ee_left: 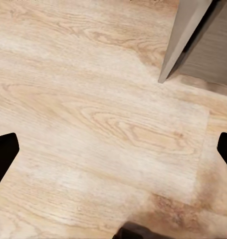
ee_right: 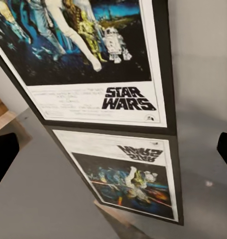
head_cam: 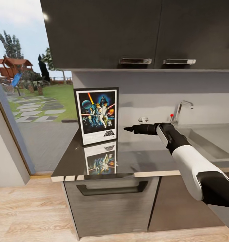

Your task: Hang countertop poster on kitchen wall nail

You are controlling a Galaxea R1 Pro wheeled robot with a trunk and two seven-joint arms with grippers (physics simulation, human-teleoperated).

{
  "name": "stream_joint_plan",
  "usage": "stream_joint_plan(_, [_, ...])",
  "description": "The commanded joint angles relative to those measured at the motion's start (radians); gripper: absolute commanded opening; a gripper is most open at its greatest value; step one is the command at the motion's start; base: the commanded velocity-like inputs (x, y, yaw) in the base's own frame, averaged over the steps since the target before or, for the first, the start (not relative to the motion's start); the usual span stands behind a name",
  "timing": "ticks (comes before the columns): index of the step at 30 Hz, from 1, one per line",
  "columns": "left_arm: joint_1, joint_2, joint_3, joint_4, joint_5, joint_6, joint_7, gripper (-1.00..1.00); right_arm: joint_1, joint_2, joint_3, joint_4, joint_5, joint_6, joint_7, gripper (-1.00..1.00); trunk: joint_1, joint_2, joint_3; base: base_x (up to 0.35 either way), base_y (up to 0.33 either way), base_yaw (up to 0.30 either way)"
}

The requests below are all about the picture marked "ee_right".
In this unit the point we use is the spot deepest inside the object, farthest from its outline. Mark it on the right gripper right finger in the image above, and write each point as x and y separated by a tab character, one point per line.
222	146

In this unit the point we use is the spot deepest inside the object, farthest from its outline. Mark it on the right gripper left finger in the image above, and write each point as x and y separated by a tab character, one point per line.
9	148

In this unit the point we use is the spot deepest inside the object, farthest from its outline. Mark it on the poster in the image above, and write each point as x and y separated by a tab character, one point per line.
102	64

